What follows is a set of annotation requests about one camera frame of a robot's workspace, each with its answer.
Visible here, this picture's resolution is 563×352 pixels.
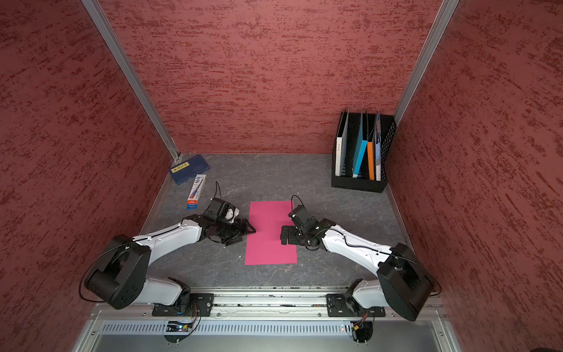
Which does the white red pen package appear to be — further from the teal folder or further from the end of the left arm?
the teal folder

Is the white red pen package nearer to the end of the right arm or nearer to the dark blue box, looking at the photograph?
the dark blue box

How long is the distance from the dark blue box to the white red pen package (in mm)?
36

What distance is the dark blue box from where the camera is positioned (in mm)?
1120

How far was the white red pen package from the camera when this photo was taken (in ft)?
3.34

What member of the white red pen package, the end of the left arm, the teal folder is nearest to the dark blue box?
the white red pen package

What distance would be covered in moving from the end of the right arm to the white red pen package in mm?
487

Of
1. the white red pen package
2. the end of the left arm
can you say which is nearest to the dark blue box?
the white red pen package

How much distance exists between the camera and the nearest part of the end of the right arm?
60 cm
